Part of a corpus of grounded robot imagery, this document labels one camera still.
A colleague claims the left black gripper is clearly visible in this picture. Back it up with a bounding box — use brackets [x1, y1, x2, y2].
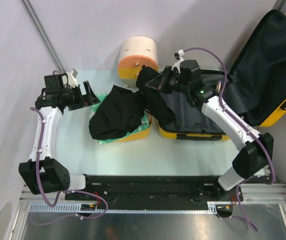
[60, 81, 99, 111]

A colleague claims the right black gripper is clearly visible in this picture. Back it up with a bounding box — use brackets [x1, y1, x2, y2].
[146, 66, 189, 95]

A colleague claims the black garment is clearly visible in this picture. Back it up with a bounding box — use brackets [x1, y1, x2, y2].
[89, 85, 147, 141]
[136, 65, 176, 125]

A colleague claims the pastel round drawer box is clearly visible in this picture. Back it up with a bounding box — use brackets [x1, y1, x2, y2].
[117, 36, 159, 88]

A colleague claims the green white patterned towel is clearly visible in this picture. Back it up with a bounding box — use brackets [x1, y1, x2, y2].
[89, 93, 151, 146]

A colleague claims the yellow plastic basket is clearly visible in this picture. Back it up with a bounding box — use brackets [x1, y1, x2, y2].
[96, 112, 154, 143]

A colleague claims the silver metal padlock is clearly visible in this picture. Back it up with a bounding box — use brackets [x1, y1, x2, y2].
[216, 80, 223, 92]

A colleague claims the yellow Pikachu suitcase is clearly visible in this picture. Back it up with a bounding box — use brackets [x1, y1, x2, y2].
[157, 9, 286, 141]

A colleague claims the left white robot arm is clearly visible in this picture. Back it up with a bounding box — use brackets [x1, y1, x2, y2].
[18, 69, 100, 200]

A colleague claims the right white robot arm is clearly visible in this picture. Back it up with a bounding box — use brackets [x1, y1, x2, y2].
[145, 60, 276, 201]

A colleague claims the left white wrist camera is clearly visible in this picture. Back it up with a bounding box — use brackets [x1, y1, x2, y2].
[62, 69, 78, 88]

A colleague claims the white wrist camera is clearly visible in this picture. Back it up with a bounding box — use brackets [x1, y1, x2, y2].
[62, 69, 78, 88]
[172, 49, 185, 73]

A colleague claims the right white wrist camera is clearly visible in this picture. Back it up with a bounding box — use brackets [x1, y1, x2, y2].
[172, 49, 185, 73]

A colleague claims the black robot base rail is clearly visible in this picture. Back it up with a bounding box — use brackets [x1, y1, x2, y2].
[65, 175, 243, 214]

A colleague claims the white slotted cable duct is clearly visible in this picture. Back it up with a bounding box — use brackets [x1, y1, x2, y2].
[28, 202, 232, 214]

